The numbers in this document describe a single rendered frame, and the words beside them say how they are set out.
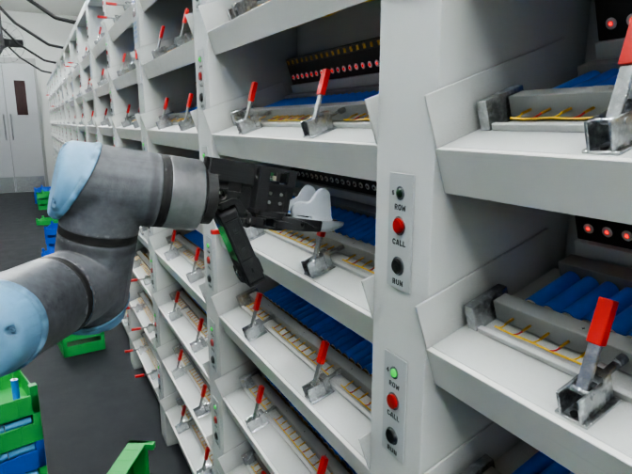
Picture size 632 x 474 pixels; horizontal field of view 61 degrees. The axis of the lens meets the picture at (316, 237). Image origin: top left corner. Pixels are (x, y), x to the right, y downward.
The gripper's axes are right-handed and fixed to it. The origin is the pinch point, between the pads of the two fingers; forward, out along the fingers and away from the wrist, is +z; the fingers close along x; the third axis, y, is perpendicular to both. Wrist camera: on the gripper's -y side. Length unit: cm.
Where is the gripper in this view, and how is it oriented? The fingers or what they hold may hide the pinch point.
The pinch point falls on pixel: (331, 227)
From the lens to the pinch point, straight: 77.8
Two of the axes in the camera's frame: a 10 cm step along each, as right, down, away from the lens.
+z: 8.7, 0.9, 4.9
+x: -4.7, -1.8, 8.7
